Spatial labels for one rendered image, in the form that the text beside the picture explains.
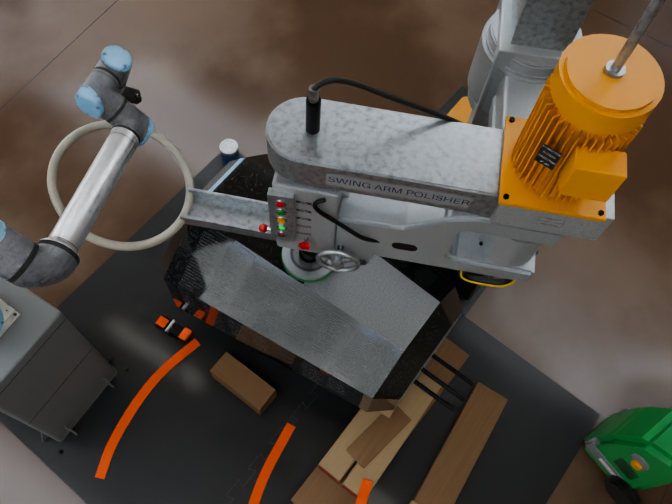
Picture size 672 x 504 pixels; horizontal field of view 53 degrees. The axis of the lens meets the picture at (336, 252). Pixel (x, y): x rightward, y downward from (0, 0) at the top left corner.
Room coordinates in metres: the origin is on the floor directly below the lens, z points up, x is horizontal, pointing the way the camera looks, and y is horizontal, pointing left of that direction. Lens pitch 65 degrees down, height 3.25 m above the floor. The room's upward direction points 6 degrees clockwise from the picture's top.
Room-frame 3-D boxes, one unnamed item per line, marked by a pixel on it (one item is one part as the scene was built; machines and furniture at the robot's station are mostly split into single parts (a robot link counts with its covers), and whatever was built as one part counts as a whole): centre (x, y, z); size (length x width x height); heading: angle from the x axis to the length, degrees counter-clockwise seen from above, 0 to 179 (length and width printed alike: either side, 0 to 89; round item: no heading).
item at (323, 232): (1.08, 0.02, 1.32); 0.36 x 0.22 x 0.45; 86
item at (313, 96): (1.09, 0.10, 1.78); 0.04 x 0.04 x 0.17
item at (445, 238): (1.04, -0.29, 1.31); 0.74 x 0.23 x 0.49; 86
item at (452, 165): (1.06, -0.25, 1.62); 0.96 x 0.25 x 0.17; 86
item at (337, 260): (0.96, -0.01, 1.20); 0.15 x 0.10 x 0.15; 86
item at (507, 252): (1.04, -0.56, 1.35); 0.19 x 0.19 x 0.20
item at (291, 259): (1.09, 0.10, 0.88); 0.21 x 0.21 x 0.01
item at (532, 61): (1.69, -0.59, 1.36); 0.35 x 0.35 x 0.41
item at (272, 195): (0.98, 0.18, 1.38); 0.08 x 0.03 x 0.28; 86
